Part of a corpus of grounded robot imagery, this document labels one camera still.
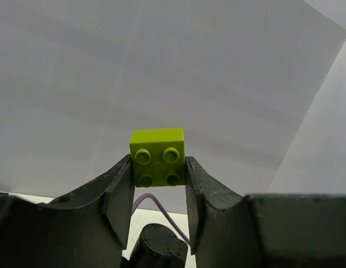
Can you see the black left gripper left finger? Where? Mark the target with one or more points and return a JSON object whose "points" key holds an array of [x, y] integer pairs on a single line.
{"points": [[87, 227]]}

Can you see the lime two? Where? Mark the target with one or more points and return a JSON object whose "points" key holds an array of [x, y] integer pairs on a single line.
{"points": [[158, 157]]}

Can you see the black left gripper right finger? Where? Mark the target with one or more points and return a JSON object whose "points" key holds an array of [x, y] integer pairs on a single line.
{"points": [[262, 230]]}

